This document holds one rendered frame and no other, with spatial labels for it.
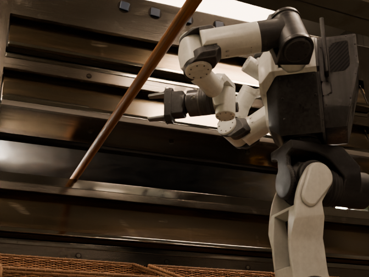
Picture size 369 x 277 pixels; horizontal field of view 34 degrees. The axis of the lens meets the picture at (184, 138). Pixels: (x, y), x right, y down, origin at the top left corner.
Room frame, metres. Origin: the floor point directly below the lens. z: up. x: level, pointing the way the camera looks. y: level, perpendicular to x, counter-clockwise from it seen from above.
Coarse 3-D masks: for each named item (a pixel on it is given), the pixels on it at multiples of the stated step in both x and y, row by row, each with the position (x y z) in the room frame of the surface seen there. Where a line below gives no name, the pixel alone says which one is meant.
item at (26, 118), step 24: (0, 120) 2.22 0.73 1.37; (24, 120) 2.23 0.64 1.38; (48, 120) 2.24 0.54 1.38; (72, 120) 2.24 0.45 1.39; (96, 120) 2.25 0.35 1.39; (120, 120) 2.27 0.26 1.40; (144, 120) 2.31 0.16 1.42; (120, 144) 2.44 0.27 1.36; (144, 144) 2.45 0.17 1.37; (168, 144) 2.46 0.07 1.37; (192, 144) 2.48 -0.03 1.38; (216, 144) 2.49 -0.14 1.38; (264, 144) 2.51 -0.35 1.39; (360, 168) 2.78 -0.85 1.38
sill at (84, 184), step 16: (0, 176) 2.26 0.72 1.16; (16, 176) 2.28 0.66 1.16; (32, 176) 2.30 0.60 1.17; (48, 176) 2.32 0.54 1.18; (128, 192) 2.44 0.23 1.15; (144, 192) 2.46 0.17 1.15; (160, 192) 2.48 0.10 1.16; (176, 192) 2.51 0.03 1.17; (192, 192) 2.53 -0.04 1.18; (336, 208) 2.78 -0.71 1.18
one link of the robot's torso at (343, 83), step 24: (336, 48) 1.60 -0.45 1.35; (264, 72) 1.63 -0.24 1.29; (288, 72) 1.61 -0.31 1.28; (312, 72) 1.59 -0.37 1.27; (336, 72) 1.60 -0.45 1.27; (264, 96) 1.68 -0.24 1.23; (288, 96) 1.62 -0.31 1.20; (312, 96) 1.61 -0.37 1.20; (336, 96) 1.60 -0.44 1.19; (288, 120) 1.64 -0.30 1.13; (312, 120) 1.62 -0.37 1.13; (336, 120) 1.62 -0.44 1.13; (336, 144) 1.77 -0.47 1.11
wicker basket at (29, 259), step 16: (0, 256) 2.23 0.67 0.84; (16, 256) 2.25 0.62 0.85; (32, 256) 2.28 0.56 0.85; (0, 272) 1.79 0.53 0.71; (16, 272) 1.81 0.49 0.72; (32, 272) 1.82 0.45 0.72; (48, 272) 1.85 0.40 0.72; (64, 272) 1.86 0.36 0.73; (80, 272) 1.88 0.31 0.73; (96, 272) 1.90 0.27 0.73; (112, 272) 2.38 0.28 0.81; (128, 272) 2.40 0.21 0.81; (144, 272) 2.26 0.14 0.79; (160, 272) 2.12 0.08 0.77
